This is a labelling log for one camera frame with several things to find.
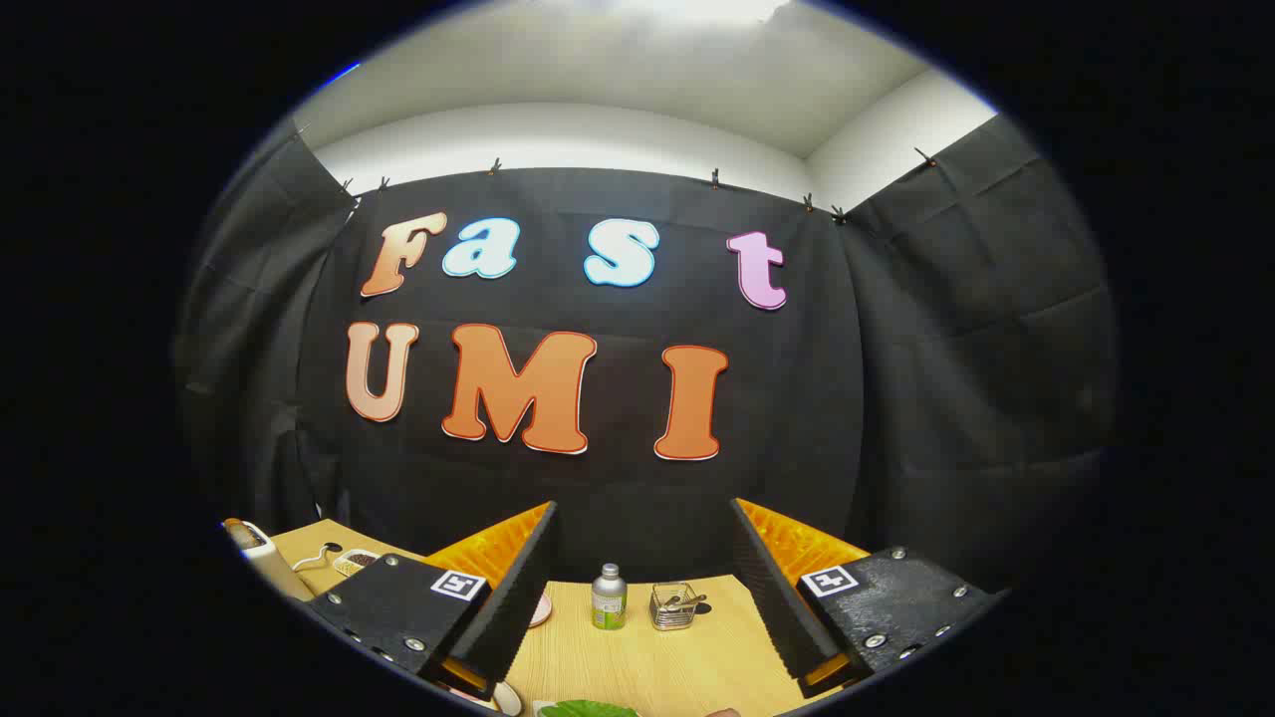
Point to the cream toaster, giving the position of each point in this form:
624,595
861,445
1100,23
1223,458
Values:
264,563

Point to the green lettuce leaf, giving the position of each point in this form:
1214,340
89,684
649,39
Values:
588,710

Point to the row of black cloth clips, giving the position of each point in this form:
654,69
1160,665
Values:
714,178

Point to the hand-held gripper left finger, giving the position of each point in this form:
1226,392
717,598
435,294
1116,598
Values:
518,588

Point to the white round plate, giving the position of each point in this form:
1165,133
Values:
507,697

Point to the pink plate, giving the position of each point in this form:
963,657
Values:
540,610

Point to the silver bottle green label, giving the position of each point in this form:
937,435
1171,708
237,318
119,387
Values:
609,602

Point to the white divided seasoning dish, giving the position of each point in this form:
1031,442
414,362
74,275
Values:
354,563

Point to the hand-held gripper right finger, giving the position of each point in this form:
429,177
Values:
772,588

